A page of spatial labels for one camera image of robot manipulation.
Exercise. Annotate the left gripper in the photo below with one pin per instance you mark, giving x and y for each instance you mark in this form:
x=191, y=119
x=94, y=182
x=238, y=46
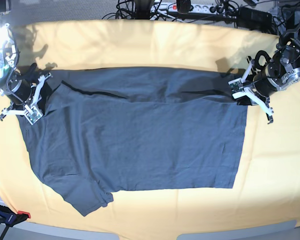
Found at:
x=263, y=84

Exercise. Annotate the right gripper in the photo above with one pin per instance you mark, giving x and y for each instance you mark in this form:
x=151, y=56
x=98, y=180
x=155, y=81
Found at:
x=23, y=90

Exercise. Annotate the grey-blue T-shirt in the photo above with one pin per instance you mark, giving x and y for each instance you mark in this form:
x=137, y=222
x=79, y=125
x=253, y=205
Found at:
x=135, y=129

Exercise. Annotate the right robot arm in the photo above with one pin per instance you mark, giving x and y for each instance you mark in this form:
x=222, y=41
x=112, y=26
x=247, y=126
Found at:
x=10, y=55

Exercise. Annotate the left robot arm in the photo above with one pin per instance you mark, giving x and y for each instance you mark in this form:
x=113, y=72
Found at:
x=286, y=59

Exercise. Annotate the black power adapter box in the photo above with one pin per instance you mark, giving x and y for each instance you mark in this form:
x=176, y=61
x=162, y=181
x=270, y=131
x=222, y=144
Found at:
x=249, y=15

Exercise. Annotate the yellow table cloth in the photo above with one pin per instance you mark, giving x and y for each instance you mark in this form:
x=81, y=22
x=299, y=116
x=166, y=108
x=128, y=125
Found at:
x=266, y=191

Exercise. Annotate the white power strip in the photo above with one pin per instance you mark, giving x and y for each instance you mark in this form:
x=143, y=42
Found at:
x=171, y=8

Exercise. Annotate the blue and red clamp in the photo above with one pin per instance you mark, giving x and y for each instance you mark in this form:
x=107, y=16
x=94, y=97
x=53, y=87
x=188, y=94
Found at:
x=10, y=219

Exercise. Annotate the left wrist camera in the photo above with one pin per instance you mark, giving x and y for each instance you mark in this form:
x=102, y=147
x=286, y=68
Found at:
x=237, y=88

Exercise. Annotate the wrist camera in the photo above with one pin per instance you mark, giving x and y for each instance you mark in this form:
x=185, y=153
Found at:
x=32, y=113
x=237, y=88

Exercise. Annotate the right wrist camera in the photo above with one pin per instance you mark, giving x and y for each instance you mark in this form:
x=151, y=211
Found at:
x=32, y=113

